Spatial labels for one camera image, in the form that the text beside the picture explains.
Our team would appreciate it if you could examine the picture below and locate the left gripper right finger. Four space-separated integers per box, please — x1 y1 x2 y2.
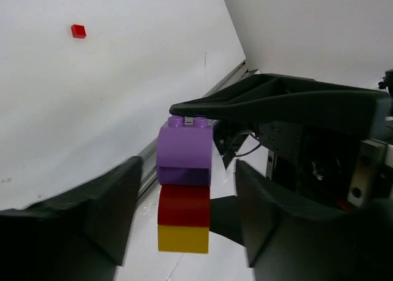
235 160 392 280

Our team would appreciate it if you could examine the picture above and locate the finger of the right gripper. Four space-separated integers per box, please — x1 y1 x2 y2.
209 196 244 246
169 74 392 137

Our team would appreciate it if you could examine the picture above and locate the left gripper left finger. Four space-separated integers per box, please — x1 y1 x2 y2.
1 156 142 280

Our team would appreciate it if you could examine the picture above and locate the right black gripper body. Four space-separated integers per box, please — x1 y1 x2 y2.
214 118 392 210

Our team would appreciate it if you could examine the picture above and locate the red rounded lego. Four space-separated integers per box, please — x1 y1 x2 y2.
158 185 211 228

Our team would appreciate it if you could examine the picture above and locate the yellow long lego brick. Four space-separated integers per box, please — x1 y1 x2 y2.
158 225 209 253

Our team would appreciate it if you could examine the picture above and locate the purple rounded lego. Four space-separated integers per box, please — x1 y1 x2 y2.
156 115 213 187

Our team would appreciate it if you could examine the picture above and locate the tiny red lego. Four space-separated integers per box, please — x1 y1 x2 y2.
71 24 87 39

